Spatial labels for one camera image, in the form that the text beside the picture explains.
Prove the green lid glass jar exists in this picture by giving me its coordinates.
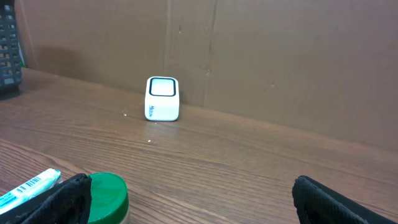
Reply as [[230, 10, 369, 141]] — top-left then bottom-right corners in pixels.
[[88, 172, 129, 224]]

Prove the white barcode scanner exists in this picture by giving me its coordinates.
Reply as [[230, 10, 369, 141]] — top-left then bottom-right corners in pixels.
[[144, 76, 180, 121]]

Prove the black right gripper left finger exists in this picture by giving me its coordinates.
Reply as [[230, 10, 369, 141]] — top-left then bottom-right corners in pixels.
[[1, 173, 92, 224]]

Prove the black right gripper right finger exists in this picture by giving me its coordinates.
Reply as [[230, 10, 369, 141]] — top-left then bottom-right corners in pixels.
[[292, 175, 397, 224]]

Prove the dark grey plastic basket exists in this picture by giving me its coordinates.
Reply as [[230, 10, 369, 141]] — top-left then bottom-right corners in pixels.
[[1, 0, 22, 91]]

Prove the teal Kleenex tissue pack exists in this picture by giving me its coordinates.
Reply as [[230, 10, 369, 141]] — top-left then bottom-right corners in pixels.
[[1, 169, 62, 214]]

